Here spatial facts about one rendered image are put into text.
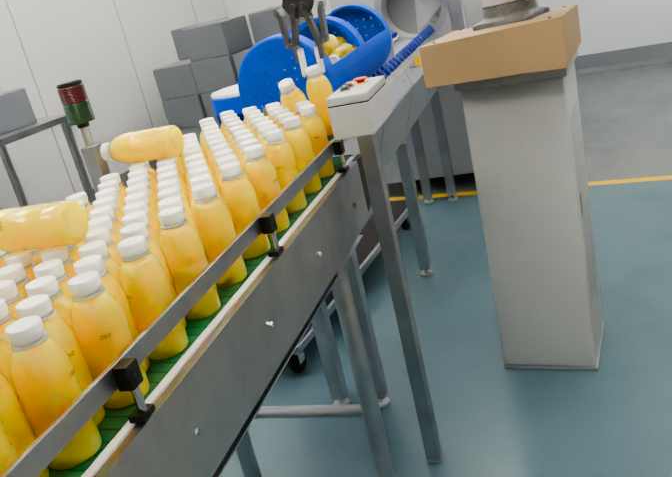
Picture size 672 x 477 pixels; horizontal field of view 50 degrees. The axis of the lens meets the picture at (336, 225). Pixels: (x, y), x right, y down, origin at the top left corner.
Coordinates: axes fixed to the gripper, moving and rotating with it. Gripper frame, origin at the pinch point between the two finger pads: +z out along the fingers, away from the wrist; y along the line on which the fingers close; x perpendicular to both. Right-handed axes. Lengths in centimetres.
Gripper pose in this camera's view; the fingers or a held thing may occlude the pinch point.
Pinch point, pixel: (311, 61)
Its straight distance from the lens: 186.8
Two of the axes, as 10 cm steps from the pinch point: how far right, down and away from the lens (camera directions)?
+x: -2.7, 3.7, -8.9
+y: -9.4, 1.0, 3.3
